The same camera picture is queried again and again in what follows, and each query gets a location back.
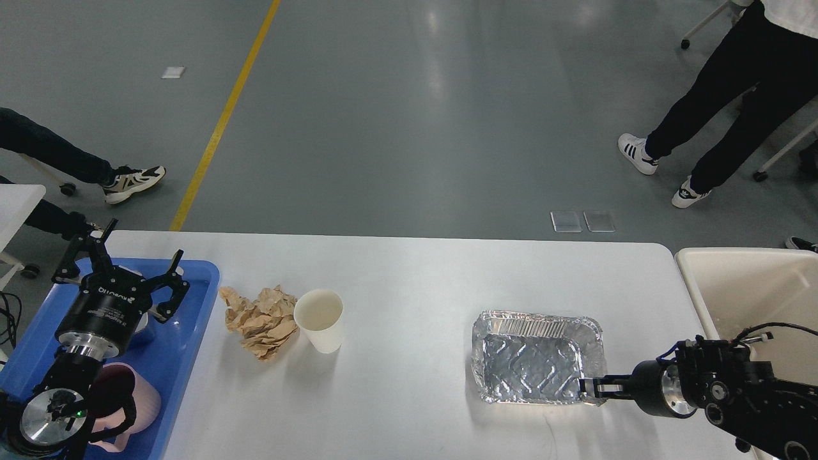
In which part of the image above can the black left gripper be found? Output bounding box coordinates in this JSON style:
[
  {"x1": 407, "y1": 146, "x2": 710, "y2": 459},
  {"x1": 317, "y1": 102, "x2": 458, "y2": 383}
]
[{"x1": 50, "y1": 218, "x2": 190, "y2": 359}]

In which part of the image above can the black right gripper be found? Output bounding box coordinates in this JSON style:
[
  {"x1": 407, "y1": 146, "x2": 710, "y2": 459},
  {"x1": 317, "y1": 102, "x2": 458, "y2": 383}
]
[{"x1": 579, "y1": 360, "x2": 697, "y2": 419}]

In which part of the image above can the stainless steel tray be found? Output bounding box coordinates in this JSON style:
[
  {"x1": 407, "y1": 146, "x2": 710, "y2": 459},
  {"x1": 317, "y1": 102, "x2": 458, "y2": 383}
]
[{"x1": 125, "y1": 268, "x2": 186, "y2": 352}]

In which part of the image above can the aluminium foil tray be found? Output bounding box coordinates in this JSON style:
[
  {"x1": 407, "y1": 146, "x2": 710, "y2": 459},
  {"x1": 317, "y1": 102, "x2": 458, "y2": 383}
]
[{"x1": 472, "y1": 310, "x2": 607, "y2": 406}]

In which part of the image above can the pink ribbed mug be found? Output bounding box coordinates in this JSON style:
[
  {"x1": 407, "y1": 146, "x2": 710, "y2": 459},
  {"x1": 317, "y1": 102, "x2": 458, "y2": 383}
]
[{"x1": 88, "y1": 363, "x2": 161, "y2": 452}]

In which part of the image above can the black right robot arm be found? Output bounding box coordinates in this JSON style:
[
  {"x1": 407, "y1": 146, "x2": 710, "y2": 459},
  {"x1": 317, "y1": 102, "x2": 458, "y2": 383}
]
[{"x1": 578, "y1": 323, "x2": 817, "y2": 459}]

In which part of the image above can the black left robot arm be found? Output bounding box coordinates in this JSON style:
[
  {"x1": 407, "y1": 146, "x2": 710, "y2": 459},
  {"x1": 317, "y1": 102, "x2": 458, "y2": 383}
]
[{"x1": 2, "y1": 219, "x2": 190, "y2": 459}]

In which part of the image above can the blue plastic bin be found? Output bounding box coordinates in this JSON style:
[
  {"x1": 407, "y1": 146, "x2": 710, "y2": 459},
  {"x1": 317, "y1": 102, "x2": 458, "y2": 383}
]
[{"x1": 1, "y1": 260, "x2": 220, "y2": 459}]

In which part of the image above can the crumpled brown paper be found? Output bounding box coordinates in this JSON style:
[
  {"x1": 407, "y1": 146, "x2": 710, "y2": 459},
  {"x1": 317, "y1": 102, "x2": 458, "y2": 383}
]
[{"x1": 217, "y1": 285, "x2": 299, "y2": 363}]

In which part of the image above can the floor socket plate right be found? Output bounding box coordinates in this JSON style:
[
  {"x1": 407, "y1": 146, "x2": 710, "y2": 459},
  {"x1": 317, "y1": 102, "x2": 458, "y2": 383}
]
[{"x1": 582, "y1": 210, "x2": 616, "y2": 233}]

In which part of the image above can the floor socket plate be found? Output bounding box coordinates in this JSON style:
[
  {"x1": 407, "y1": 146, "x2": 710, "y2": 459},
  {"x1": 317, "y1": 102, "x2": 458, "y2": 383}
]
[
  {"x1": 582, "y1": 210, "x2": 616, "y2": 233},
  {"x1": 550, "y1": 210, "x2": 582, "y2": 233}
]

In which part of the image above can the floor socket plate left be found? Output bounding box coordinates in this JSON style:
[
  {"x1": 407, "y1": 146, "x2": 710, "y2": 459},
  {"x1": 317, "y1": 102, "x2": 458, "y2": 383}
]
[{"x1": 550, "y1": 210, "x2": 582, "y2": 233}]

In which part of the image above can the person in beige sweater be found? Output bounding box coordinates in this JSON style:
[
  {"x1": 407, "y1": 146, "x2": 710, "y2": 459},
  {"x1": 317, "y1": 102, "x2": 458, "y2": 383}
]
[{"x1": 1, "y1": 107, "x2": 167, "y2": 241}]

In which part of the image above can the beige plastic bin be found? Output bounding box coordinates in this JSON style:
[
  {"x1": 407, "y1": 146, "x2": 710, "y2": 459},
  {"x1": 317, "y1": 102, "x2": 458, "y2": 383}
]
[{"x1": 675, "y1": 248, "x2": 817, "y2": 385}]

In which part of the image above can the white paper cup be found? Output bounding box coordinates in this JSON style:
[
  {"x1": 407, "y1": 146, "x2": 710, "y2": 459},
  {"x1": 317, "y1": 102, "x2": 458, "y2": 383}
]
[{"x1": 294, "y1": 289, "x2": 344, "y2": 353}]

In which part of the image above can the white office chair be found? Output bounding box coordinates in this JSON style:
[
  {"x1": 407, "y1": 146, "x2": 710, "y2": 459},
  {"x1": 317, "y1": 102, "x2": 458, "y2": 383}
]
[{"x1": 679, "y1": 1, "x2": 817, "y2": 181}]

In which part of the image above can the person in black trousers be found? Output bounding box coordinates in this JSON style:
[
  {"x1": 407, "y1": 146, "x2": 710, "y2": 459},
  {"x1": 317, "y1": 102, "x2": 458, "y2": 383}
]
[{"x1": 617, "y1": 1, "x2": 817, "y2": 209}]

